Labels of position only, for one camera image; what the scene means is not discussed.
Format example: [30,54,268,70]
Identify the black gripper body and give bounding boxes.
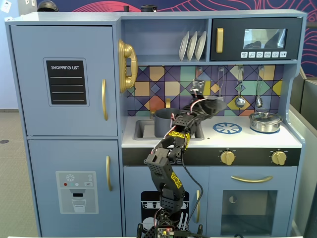
[184,105,209,137]

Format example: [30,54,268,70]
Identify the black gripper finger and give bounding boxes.
[193,99,211,112]
[192,110,218,121]

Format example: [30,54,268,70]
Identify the gray pot lid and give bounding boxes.
[200,97,228,119]

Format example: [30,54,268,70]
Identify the shiny steel pot lid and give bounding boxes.
[249,111,283,124]

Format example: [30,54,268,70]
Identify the blue burner decal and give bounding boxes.
[212,121,243,135]

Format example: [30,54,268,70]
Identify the gray toy pot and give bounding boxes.
[154,108,185,138]

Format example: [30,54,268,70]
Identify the steel ladle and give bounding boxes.
[234,66,247,109]

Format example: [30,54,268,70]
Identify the steel slotted spatula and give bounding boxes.
[217,66,226,100]

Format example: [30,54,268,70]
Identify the gold stove knob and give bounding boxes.
[220,149,236,166]
[270,149,288,166]

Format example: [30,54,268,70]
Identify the gray sink basin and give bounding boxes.
[134,119,205,141]

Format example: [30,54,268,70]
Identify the steel whisk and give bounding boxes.
[255,65,264,109]

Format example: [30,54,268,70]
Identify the white toy plate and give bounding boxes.
[195,30,208,61]
[186,31,199,61]
[178,31,190,61]

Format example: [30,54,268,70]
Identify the blue toy kitchen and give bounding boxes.
[4,9,308,238]

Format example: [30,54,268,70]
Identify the dishwasher door with decal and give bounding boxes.
[123,166,210,237]

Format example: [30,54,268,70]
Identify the gold toy telephone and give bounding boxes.
[117,39,139,94]

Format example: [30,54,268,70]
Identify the black microwave door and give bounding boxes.
[210,17,304,61]

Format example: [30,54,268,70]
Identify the blue oven door with window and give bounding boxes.
[209,166,298,237]

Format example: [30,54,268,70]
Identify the gray office partition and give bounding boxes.
[288,66,317,238]

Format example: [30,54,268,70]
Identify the robot controller board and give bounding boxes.
[155,226,175,238]

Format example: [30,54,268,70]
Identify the black shopping list board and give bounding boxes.
[43,58,90,108]

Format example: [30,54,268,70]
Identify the blue fridge door with dispenser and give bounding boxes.
[27,139,123,238]

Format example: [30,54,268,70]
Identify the gray water dispenser decal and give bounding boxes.
[55,170,100,215]

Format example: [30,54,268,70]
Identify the blue fridge door with board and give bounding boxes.
[9,24,118,137]

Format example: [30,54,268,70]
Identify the black helmet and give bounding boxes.
[36,0,59,12]

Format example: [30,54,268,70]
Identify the pink camera cable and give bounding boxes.
[189,90,208,115]

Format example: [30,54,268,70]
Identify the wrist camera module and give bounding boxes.
[190,79,206,96]

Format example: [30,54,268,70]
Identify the thick black cable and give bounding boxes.
[180,160,205,235]

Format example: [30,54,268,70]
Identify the gold microwave handle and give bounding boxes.
[215,27,224,54]

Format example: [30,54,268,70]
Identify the gold oven handle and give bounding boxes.
[230,175,274,184]

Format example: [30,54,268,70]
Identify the gold dishwasher door handle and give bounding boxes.
[195,189,202,224]

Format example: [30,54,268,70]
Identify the long gold fridge handle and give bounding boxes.
[101,79,109,121]

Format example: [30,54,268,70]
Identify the short gold fridge handle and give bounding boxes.
[106,155,113,192]

